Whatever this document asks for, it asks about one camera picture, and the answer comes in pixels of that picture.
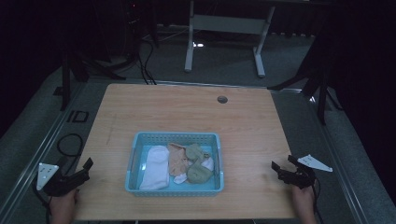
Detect green sock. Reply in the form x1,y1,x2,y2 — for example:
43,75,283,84
186,158,215,185
184,142,212,163

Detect blue plastic basket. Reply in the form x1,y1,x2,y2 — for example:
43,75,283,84
124,131,225,198

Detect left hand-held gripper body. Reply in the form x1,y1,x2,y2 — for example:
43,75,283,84
35,162,82,198

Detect white desk frame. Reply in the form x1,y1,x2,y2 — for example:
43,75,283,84
183,0,277,79

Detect large white sock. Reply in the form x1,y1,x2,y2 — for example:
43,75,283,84
138,145,171,191

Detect person's right hand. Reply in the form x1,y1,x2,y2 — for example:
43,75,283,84
290,184,318,217

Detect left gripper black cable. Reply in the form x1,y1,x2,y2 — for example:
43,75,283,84
32,178,53,224

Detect person's left hand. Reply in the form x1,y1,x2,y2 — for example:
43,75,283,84
49,188,79,220

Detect peach sock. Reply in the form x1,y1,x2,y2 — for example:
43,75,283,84
166,142,191,177

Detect black metal stand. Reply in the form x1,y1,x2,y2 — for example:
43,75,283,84
266,29,344,126
51,43,127,112

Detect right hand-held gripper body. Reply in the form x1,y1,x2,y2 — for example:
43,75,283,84
282,154,333,190

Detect black looped floor cable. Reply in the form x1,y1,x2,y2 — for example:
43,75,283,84
56,133,85,159

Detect black floor cables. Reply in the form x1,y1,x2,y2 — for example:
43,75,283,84
135,38,158,86

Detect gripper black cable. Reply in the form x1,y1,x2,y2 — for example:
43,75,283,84
32,178,53,224
311,177,325,224

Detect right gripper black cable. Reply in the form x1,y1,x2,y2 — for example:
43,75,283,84
311,177,325,224

